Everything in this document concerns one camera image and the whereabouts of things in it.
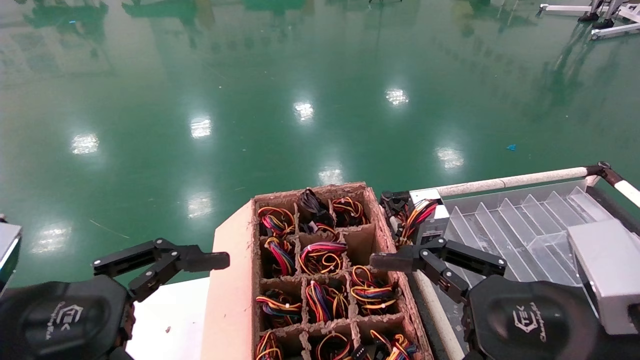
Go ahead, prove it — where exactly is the grey metal floor frame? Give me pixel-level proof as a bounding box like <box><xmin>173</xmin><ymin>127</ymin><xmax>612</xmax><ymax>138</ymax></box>
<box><xmin>537</xmin><ymin>0</ymin><xmax>640</xmax><ymax>41</ymax></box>

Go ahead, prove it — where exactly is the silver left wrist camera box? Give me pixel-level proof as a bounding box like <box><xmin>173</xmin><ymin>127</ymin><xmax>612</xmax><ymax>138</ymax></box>
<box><xmin>0</xmin><ymin>215</ymin><xmax>23</xmax><ymax>296</ymax></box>

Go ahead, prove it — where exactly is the power supply with black connectors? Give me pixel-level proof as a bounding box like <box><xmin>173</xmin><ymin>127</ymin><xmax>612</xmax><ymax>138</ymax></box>
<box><xmin>297</xmin><ymin>187</ymin><xmax>337</xmax><ymax>233</ymax></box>

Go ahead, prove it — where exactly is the black pipe joint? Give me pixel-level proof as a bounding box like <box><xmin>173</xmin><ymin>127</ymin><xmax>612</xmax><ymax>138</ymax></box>
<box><xmin>585</xmin><ymin>161</ymin><xmax>626</xmax><ymax>189</ymax></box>

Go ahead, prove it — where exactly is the clear acrylic stepped tray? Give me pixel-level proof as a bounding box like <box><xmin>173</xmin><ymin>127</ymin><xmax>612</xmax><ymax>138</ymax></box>
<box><xmin>442</xmin><ymin>179</ymin><xmax>617</xmax><ymax>301</ymax></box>

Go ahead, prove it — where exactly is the power supply with wire bundle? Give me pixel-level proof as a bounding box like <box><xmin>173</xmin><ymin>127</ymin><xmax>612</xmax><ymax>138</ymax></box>
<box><xmin>305</xmin><ymin>279</ymin><xmax>350</xmax><ymax>323</ymax></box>
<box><xmin>352</xmin><ymin>329</ymin><xmax>418</xmax><ymax>360</ymax></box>
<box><xmin>350</xmin><ymin>265</ymin><xmax>401</xmax><ymax>317</ymax></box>
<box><xmin>331</xmin><ymin>196</ymin><xmax>371</xmax><ymax>228</ymax></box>
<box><xmin>262</xmin><ymin>236</ymin><xmax>297</xmax><ymax>277</ymax></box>
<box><xmin>256</xmin><ymin>289</ymin><xmax>303</xmax><ymax>328</ymax></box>
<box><xmin>255</xmin><ymin>330</ymin><xmax>285</xmax><ymax>360</ymax></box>
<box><xmin>257</xmin><ymin>206</ymin><xmax>297</xmax><ymax>237</ymax></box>
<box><xmin>299</xmin><ymin>241</ymin><xmax>348</xmax><ymax>276</ymax></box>
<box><xmin>315</xmin><ymin>332</ymin><xmax>353</xmax><ymax>360</ymax></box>

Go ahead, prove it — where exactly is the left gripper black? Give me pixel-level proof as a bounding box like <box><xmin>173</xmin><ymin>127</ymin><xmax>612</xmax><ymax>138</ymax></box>
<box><xmin>0</xmin><ymin>238</ymin><xmax>231</xmax><ymax>360</ymax></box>

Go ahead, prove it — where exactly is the silver power supply with wires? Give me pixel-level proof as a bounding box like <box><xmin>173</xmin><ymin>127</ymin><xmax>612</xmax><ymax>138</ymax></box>
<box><xmin>379</xmin><ymin>188</ymin><xmax>451</xmax><ymax>251</ymax></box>

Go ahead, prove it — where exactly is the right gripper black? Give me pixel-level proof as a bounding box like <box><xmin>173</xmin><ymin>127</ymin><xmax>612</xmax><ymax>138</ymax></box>
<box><xmin>369</xmin><ymin>237</ymin><xmax>609</xmax><ymax>360</ymax></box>

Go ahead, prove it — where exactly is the long white pipe rail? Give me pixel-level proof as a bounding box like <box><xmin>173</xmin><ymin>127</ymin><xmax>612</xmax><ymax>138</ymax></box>
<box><xmin>435</xmin><ymin>166</ymin><xmax>601</xmax><ymax>198</ymax></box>

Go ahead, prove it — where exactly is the brown cardboard divider box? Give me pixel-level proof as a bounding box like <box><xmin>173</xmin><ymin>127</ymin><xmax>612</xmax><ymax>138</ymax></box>
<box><xmin>200</xmin><ymin>181</ymin><xmax>436</xmax><ymax>360</ymax></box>

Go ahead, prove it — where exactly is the short white pipe rail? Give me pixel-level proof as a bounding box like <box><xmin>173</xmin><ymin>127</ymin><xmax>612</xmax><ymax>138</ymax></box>
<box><xmin>614</xmin><ymin>179</ymin><xmax>640</xmax><ymax>208</ymax></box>

